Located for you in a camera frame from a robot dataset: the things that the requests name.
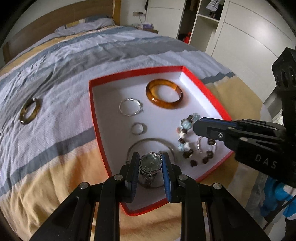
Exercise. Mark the silver wrist watch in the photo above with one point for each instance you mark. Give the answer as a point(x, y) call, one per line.
point(150, 162)

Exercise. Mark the striped pillow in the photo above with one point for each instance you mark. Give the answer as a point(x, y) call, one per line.
point(92, 24)

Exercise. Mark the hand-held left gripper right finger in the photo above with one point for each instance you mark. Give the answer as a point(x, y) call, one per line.
point(167, 178)

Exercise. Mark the striped duvet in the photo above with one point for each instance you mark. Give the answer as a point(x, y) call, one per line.
point(46, 162)

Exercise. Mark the wall socket strip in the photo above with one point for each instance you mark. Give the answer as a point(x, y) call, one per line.
point(139, 13)

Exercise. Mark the amber bangle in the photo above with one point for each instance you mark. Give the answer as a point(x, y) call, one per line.
point(152, 99)

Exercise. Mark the red cardboard box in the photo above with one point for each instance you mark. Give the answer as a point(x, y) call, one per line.
point(161, 120)

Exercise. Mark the wooden nightstand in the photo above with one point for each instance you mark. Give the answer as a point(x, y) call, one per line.
point(150, 30)

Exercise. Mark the wooden headboard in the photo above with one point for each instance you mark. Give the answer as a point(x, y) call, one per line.
point(57, 18)

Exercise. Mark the hanging clothes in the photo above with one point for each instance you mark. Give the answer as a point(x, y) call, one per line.
point(214, 7)

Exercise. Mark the white wardrobe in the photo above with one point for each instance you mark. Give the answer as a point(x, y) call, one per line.
point(242, 34)

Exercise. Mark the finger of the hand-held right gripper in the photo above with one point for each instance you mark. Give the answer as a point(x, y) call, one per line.
point(208, 131)
point(249, 124)

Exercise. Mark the thin gold bangle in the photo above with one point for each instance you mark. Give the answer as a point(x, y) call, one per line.
point(150, 139)

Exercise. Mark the dark green bangle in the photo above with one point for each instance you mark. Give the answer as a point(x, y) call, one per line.
point(22, 117)

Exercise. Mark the red item in wardrobe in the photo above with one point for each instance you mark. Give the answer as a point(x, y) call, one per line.
point(187, 38)

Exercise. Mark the purple tissue pack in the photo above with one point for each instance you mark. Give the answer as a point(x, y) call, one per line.
point(146, 26)

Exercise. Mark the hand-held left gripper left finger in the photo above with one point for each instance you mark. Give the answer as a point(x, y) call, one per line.
point(132, 178)

